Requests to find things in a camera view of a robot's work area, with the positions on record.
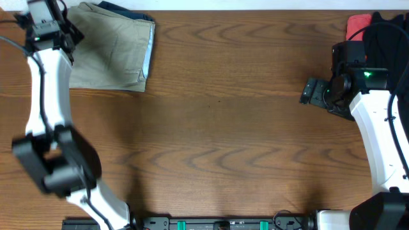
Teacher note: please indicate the black cloth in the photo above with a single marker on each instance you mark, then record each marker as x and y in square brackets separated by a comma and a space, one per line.
[386, 47]

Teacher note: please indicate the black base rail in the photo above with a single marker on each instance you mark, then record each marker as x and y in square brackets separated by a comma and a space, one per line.
[285, 221]

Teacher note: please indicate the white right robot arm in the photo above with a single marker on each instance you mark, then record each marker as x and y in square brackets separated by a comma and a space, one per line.
[359, 93]

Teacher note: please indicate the folded navy blue shorts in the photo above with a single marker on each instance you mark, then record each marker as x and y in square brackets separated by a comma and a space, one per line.
[124, 12]

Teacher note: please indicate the light khaki shorts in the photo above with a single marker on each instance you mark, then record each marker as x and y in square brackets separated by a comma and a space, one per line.
[115, 53]

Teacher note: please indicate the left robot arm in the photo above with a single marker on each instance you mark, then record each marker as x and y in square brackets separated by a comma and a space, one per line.
[55, 155]

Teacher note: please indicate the red cloth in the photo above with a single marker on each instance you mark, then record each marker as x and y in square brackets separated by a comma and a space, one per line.
[357, 22]

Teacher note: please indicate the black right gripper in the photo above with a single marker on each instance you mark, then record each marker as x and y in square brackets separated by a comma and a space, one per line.
[312, 93]

